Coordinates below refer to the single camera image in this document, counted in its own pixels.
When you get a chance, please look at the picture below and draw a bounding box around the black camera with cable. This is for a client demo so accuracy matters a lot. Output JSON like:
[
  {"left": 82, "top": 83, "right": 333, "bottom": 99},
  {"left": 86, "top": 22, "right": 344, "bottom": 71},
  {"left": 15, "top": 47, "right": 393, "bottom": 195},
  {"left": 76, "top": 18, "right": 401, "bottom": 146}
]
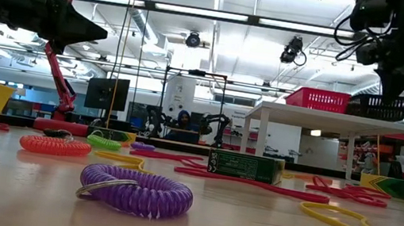
[{"left": 279, "top": 33, "right": 311, "bottom": 68}]

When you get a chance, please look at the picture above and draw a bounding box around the red plastic basket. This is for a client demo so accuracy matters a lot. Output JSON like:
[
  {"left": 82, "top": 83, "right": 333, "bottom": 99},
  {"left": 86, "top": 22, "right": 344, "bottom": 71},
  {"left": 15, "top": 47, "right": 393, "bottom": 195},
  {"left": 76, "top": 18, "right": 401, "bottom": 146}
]
[{"left": 283, "top": 83, "right": 352, "bottom": 116}]

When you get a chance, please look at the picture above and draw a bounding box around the black coil wristband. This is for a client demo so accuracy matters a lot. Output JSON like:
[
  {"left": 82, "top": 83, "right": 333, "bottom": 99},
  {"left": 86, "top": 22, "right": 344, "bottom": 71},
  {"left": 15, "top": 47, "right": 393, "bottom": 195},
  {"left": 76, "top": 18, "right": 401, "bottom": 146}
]
[{"left": 41, "top": 126, "right": 74, "bottom": 141}]

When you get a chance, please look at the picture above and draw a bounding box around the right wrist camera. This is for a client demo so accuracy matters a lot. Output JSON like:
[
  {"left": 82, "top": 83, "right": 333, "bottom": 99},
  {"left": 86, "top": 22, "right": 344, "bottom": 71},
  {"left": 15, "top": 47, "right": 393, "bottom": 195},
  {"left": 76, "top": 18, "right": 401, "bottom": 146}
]
[{"left": 353, "top": 38, "right": 384, "bottom": 69}]

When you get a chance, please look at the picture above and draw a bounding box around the black computer monitor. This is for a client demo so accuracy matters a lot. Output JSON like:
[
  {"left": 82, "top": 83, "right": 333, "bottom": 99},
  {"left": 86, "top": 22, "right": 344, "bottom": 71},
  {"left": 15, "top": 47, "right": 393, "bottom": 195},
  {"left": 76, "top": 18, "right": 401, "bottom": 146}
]
[{"left": 83, "top": 74, "right": 132, "bottom": 114}]

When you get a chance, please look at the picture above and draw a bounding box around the person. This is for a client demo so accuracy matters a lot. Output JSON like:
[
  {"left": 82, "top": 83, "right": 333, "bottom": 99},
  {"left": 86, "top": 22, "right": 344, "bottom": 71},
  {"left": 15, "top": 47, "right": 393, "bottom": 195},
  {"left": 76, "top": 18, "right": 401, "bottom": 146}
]
[{"left": 164, "top": 106, "right": 206, "bottom": 146}]

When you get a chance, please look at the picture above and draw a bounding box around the black round camera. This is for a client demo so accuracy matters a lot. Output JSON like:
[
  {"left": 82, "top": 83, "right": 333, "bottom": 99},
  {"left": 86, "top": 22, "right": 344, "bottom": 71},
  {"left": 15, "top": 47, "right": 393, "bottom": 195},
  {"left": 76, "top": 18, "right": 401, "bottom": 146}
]
[{"left": 184, "top": 30, "right": 202, "bottom": 49}]

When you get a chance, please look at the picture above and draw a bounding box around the black plastic basket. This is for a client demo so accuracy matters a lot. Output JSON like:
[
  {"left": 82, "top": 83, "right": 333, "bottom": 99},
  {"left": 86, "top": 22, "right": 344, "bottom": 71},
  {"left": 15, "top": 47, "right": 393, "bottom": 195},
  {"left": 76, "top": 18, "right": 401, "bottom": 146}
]
[{"left": 344, "top": 88, "right": 404, "bottom": 124}]

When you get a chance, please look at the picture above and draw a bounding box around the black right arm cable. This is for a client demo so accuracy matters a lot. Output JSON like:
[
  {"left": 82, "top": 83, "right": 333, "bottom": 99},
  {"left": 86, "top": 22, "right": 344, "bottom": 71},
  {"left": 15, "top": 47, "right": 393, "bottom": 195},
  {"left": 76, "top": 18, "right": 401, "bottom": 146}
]
[{"left": 329, "top": 10, "right": 378, "bottom": 67}]

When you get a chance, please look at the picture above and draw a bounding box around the green coil wristband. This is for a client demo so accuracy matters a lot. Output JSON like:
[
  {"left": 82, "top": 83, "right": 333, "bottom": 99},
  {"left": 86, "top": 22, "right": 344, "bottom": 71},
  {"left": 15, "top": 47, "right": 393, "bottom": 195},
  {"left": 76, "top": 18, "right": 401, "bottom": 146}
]
[{"left": 85, "top": 128, "right": 124, "bottom": 153}]

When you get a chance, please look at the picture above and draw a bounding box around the black overhead light beam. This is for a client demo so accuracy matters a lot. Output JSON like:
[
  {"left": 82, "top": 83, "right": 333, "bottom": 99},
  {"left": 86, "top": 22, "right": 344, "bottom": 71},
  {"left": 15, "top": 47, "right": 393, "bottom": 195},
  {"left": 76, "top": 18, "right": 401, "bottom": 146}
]
[{"left": 71, "top": 0, "right": 404, "bottom": 50}]

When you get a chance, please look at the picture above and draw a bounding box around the red storage shelf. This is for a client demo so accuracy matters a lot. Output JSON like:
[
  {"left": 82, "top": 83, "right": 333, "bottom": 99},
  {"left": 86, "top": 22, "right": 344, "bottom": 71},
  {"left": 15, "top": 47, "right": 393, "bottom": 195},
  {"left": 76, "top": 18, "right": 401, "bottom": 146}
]
[{"left": 336, "top": 124, "right": 404, "bottom": 181}]

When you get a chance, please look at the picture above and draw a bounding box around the purple coil keyring wristband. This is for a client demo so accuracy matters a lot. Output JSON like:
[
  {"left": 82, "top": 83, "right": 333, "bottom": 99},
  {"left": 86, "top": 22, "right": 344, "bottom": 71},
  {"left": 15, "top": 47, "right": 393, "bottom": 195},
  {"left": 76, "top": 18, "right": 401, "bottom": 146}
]
[
  {"left": 130, "top": 140, "right": 157, "bottom": 153},
  {"left": 73, "top": 161, "right": 197, "bottom": 224}
]

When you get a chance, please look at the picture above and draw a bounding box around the black table edge rail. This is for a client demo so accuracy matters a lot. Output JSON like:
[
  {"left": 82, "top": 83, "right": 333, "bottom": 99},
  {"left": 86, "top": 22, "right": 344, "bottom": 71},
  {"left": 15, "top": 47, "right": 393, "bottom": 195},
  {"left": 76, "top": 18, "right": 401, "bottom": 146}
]
[{"left": 0, "top": 112, "right": 364, "bottom": 182}]

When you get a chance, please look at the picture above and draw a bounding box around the black office chair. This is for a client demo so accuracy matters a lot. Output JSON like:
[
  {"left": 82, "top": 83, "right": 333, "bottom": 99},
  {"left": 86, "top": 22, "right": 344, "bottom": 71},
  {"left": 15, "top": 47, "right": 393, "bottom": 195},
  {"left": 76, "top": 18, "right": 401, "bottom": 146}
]
[{"left": 384, "top": 155, "right": 404, "bottom": 181}]

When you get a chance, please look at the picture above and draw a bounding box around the orange coil wristband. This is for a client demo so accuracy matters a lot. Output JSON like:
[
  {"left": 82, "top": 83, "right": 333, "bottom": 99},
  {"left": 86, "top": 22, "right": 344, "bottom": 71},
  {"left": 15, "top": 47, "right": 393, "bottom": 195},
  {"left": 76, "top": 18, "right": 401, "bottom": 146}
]
[{"left": 17, "top": 132, "right": 93, "bottom": 161}]

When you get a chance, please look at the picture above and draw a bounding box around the white metal shelf riser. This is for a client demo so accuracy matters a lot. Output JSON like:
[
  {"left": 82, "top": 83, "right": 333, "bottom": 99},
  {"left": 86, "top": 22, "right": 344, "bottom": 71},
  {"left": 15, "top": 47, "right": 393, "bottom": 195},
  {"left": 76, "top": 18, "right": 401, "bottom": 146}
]
[{"left": 237, "top": 98, "right": 404, "bottom": 194}]

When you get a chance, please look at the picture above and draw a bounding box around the white table lamp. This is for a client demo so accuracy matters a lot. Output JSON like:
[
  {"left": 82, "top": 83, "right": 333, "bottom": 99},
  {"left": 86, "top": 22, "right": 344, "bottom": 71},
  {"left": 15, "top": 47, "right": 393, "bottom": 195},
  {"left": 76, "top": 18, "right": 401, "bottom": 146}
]
[{"left": 14, "top": 86, "right": 28, "bottom": 100}]

